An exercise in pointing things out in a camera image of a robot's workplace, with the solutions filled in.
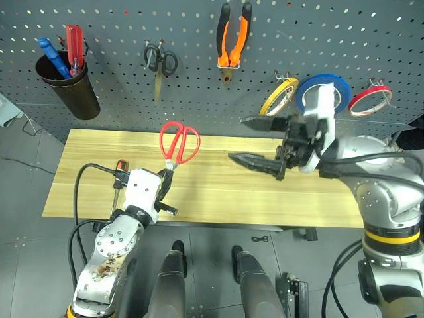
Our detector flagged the red handled screwdriver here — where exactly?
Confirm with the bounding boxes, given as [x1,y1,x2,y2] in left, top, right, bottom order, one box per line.
[66,25,86,78]

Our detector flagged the dark rounded shape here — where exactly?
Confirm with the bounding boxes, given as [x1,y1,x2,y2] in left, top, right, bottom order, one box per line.
[231,244,286,318]
[145,240,190,318]

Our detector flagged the blue tape roll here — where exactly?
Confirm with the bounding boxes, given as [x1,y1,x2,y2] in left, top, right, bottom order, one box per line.
[295,73,352,115]

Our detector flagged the orange and black pliers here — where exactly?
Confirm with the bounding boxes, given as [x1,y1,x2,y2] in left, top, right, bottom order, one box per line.
[216,1,253,87]

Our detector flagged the red handled scissors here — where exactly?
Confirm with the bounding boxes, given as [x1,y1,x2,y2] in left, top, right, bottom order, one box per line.
[159,121,201,172]

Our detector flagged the black handled scissors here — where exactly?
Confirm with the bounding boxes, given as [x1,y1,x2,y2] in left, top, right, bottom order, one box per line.
[143,44,179,102]

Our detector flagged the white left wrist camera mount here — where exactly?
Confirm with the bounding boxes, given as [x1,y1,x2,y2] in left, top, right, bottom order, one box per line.
[124,168,164,225]

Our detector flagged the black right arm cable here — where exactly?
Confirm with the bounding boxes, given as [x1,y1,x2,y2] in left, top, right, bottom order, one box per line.
[317,150,424,186]

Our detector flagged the yellow tape roll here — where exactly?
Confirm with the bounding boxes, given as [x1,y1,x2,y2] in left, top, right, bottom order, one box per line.
[258,77,299,117]

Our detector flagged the grey sheet object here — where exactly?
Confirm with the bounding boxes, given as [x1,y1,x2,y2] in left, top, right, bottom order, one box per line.
[0,92,25,129]

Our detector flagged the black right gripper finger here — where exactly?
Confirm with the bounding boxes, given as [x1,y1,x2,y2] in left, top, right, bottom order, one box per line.
[227,151,287,182]
[239,114,292,133]

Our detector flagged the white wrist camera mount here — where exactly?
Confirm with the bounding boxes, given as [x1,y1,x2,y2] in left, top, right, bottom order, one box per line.
[124,168,164,225]
[299,83,337,174]

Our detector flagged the red tape roll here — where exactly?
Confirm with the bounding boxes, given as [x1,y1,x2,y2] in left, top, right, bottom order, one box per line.
[348,85,394,118]

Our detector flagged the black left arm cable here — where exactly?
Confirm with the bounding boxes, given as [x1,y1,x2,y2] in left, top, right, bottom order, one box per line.
[67,162,131,290]

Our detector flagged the orange and black screwdriver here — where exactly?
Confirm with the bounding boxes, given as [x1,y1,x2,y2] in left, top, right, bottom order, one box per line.
[111,159,130,213]

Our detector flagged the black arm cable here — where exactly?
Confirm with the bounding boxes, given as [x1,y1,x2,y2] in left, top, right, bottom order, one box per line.
[317,150,424,186]
[67,162,131,290]

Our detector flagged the black box with metal fitting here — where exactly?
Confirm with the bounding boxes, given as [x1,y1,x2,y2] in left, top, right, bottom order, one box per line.
[284,272,311,318]

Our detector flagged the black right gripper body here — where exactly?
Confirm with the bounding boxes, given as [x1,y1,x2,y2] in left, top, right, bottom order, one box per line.
[274,112,329,170]

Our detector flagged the black cables by robot waist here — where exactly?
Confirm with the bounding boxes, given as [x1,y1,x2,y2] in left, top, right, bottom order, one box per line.
[321,238,365,318]

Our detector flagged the silver scissors peg hook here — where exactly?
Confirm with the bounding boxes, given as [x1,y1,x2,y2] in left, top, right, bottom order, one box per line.
[143,38,166,67]

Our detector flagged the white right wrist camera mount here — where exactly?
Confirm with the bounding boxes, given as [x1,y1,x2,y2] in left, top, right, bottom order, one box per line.
[299,83,337,174]

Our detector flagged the dark grey perforated pegboard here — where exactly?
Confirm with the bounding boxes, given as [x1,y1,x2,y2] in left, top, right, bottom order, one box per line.
[0,0,424,144]

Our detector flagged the black cup tool holder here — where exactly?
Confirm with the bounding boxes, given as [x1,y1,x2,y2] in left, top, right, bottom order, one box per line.
[35,50,101,121]

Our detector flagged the black table leg bracket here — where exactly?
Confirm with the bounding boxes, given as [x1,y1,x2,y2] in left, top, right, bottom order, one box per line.
[292,226,319,242]

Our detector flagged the dark bulky object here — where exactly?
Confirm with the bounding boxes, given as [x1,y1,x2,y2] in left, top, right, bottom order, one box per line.
[388,114,424,154]

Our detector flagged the blue handled screwdriver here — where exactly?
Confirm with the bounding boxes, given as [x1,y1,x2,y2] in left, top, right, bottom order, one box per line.
[37,37,72,80]

